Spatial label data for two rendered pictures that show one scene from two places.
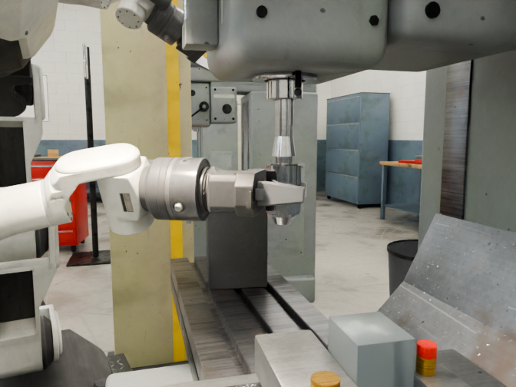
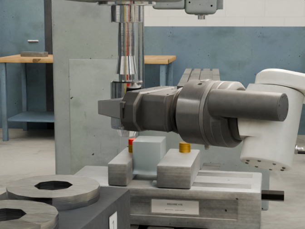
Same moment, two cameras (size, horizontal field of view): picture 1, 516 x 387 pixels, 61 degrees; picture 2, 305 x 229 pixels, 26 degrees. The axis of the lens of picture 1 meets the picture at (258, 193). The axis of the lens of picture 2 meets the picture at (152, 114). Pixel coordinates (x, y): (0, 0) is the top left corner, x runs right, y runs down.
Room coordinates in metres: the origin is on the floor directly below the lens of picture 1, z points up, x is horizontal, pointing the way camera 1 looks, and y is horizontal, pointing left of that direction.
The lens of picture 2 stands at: (1.46, 0.38, 1.29)
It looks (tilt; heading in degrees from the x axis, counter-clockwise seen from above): 8 degrees down; 204
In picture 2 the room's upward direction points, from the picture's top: straight up
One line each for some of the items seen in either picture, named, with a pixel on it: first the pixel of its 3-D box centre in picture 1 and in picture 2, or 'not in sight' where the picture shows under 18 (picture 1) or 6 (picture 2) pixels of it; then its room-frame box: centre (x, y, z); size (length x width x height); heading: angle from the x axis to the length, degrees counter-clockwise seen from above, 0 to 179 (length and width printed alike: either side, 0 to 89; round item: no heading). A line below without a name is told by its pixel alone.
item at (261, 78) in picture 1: (284, 77); (125, 2); (0.59, -0.03, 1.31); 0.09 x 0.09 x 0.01
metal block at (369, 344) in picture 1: (368, 358); (149, 154); (0.37, -0.10, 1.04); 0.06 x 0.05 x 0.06; 13
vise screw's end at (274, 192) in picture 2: not in sight; (272, 195); (0.31, 0.12, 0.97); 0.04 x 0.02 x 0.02; 103
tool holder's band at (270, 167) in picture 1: (283, 167); (126, 83); (0.59, -0.03, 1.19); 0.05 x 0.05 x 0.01
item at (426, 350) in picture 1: (426, 357); (132, 145); (0.35, -0.14, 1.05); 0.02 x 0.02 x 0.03
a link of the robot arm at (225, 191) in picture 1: (217, 191); (180, 112); (0.61, 0.06, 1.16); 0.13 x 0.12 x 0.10; 171
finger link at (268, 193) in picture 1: (279, 194); not in sight; (0.56, -0.03, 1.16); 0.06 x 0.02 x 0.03; 81
